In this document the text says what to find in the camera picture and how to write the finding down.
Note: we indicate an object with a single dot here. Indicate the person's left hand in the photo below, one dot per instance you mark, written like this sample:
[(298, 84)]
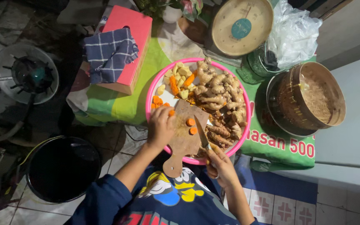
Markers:
[(161, 128)]

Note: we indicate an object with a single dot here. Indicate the person's right hand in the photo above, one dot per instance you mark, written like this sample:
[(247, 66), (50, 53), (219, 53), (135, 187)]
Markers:
[(223, 168)]

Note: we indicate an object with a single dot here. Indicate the person's right fingers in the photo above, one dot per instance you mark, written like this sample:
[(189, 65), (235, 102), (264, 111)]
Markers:
[(212, 170)]

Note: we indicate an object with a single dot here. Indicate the person's left fingers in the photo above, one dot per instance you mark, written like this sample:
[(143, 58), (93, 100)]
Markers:
[(162, 111)]

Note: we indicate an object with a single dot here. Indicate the orange turmeric stub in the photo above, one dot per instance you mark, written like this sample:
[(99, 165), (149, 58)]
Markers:
[(171, 112)]

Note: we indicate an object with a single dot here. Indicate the round pink plastic tray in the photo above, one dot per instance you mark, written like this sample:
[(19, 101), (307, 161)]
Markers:
[(155, 86)]

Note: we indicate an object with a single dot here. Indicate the orange turmeric slice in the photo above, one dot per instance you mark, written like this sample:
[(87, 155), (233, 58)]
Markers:
[(191, 122), (193, 130)]

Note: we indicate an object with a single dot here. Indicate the wooden cutting board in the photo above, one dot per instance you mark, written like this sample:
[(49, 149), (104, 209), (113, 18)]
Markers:
[(184, 139)]

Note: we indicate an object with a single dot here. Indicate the pile of cut yellow-orange pieces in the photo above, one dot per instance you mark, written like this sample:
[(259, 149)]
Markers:
[(180, 79)]

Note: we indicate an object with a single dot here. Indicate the green printed banner cloth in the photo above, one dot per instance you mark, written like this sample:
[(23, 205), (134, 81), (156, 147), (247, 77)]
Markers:
[(127, 106)]

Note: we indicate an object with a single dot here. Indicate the pile of brown turmeric roots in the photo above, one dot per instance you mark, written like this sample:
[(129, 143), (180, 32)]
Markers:
[(219, 134)]

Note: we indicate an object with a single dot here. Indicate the person's blue printed shirt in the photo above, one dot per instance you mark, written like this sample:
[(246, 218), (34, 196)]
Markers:
[(167, 203)]

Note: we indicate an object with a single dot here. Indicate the pile of ginger roots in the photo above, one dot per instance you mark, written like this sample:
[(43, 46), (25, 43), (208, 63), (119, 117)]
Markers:
[(220, 90)]

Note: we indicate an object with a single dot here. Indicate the blue checked cloth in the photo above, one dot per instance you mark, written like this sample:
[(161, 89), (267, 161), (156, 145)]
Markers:
[(109, 53)]

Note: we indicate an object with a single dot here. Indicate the brown round bowl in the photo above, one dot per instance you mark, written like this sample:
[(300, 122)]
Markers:
[(194, 29)]

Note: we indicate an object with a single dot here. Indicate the pink tissue box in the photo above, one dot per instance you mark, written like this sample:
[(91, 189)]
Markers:
[(134, 25)]

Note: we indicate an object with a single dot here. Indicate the white cup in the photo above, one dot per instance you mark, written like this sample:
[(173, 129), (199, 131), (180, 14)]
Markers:
[(171, 14)]

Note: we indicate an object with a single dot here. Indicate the potted plant with leaves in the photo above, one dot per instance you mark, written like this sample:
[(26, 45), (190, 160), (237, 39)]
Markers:
[(189, 6)]

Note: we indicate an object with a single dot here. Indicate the round dial kitchen scale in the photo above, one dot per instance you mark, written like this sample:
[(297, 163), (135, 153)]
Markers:
[(241, 28)]

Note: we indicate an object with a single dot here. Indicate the black bucket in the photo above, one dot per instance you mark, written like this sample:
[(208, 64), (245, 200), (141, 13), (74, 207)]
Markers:
[(62, 170)]

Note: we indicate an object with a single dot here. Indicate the round bamboo sieve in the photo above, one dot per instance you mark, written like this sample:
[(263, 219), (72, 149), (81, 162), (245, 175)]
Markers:
[(317, 93)]

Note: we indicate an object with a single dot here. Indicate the round gas stove burner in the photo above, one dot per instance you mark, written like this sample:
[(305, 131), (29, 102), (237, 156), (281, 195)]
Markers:
[(27, 75)]

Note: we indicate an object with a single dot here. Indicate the clear plastic bag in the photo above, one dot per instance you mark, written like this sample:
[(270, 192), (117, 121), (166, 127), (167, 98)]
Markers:
[(292, 34)]

